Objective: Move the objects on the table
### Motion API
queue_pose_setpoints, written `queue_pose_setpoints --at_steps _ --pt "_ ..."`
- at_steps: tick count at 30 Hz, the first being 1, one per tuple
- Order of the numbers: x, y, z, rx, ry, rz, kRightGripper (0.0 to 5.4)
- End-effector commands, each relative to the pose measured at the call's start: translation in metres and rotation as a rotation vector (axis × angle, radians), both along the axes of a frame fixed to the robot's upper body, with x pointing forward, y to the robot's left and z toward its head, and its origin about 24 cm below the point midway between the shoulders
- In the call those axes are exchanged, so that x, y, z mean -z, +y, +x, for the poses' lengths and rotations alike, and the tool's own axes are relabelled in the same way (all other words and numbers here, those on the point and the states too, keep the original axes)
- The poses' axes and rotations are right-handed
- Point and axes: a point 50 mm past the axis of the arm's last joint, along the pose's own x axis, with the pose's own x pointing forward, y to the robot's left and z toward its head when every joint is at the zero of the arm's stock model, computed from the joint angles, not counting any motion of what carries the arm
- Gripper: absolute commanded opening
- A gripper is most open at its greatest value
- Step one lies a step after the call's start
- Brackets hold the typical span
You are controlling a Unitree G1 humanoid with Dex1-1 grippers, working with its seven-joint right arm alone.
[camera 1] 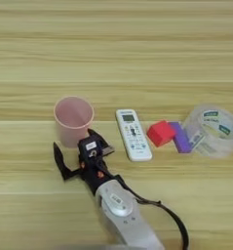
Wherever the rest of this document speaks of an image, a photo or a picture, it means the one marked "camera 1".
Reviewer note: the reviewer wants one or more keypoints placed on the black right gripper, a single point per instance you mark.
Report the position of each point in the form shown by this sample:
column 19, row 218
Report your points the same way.
column 92, row 177

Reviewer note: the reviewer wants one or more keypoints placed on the pink plastic cup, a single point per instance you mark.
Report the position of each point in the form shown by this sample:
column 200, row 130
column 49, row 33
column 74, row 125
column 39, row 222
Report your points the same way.
column 72, row 123

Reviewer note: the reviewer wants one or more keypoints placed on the white air conditioner remote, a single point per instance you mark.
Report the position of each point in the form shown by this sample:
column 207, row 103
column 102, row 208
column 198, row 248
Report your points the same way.
column 133, row 136

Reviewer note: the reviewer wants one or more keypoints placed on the red cube block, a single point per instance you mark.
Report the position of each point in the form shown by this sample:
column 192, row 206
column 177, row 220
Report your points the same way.
column 160, row 133

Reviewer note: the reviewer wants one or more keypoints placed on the purple rectangular block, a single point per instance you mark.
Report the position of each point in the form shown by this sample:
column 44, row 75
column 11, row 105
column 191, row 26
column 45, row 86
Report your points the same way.
column 183, row 140

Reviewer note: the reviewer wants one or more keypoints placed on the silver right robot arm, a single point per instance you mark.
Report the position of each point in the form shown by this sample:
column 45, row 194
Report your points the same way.
column 127, row 218

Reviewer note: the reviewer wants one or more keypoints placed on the clear packing tape roll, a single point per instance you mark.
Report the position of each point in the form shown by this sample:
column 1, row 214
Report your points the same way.
column 199, row 140

